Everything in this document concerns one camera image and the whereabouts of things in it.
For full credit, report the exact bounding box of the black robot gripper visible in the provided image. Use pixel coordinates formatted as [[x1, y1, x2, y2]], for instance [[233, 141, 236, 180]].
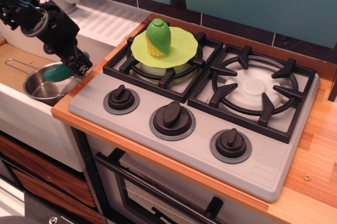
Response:
[[22, 1, 93, 76]]

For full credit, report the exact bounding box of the green toy cucumber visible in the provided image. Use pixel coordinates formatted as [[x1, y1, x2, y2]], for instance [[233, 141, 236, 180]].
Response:
[[44, 52, 75, 83]]

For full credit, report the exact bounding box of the toy corncob with green husk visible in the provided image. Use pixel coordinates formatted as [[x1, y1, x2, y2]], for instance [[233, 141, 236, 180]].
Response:
[[145, 18, 171, 56]]

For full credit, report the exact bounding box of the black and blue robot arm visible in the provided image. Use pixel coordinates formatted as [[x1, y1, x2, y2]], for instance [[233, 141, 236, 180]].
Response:
[[1, 0, 93, 76]]

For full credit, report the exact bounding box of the white toy sink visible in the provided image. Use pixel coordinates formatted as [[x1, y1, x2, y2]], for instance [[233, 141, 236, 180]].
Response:
[[1, 0, 149, 172]]

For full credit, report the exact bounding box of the small steel pot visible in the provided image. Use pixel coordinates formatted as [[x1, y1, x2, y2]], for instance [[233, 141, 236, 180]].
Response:
[[5, 59, 84, 106]]

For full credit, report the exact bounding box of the light green plastic plate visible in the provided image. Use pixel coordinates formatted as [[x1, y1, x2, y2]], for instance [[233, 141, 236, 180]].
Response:
[[131, 27, 199, 68]]

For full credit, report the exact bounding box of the black left stove knob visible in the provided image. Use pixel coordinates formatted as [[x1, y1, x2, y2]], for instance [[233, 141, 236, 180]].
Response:
[[103, 85, 140, 115]]

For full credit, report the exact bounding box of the black stove knob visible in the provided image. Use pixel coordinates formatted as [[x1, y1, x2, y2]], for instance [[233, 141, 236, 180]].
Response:
[[210, 128, 252, 165], [103, 85, 140, 115], [149, 101, 196, 141]]

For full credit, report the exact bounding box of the white left burner disc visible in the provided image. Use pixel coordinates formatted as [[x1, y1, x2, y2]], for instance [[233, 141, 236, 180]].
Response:
[[133, 63, 196, 82]]

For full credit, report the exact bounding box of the white burner disc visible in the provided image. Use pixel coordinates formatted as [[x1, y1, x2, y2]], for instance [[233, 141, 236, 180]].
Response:
[[133, 63, 196, 82], [218, 61, 292, 111]]

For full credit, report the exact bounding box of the black left burner grate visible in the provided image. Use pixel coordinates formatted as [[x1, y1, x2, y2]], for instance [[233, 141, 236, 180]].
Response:
[[103, 32, 223, 103]]

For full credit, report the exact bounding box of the black burner grate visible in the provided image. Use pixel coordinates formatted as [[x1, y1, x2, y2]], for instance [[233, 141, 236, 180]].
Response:
[[103, 32, 223, 103], [188, 44, 320, 144]]

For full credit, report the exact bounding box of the black middle stove knob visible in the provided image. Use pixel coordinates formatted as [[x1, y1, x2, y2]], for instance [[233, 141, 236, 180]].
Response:
[[149, 101, 196, 141]]

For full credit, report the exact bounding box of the wooden drawer front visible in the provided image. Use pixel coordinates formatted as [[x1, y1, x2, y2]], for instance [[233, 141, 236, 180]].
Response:
[[1, 132, 103, 223]]

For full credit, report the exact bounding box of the toy oven door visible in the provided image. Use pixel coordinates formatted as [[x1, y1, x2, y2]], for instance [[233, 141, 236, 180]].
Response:
[[94, 148, 272, 223]]

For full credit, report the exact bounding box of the grey toy stove top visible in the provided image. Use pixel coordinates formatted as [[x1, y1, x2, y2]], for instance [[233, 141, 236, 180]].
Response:
[[67, 37, 321, 203]]

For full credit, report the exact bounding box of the black right stove knob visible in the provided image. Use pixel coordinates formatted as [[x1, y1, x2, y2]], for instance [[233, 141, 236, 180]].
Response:
[[210, 128, 252, 165]]

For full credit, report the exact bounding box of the white right burner disc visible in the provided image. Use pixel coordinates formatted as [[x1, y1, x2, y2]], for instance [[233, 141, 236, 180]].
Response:
[[218, 61, 292, 111]]

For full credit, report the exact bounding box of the black right burner grate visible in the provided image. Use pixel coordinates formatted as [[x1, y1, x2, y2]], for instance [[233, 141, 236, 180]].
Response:
[[188, 44, 320, 144]]

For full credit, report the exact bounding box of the black oven door handle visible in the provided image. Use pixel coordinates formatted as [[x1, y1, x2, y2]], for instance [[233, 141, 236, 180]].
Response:
[[94, 152, 223, 223]]

